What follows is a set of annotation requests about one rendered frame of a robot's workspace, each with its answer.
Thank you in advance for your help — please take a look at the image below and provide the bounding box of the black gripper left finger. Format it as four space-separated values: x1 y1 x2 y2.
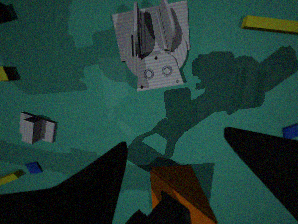
0 141 128 224

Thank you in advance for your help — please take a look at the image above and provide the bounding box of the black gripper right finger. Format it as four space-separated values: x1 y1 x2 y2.
224 127 298 221

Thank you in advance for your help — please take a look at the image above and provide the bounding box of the blue flat bar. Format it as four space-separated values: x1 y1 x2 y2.
282 123 298 139

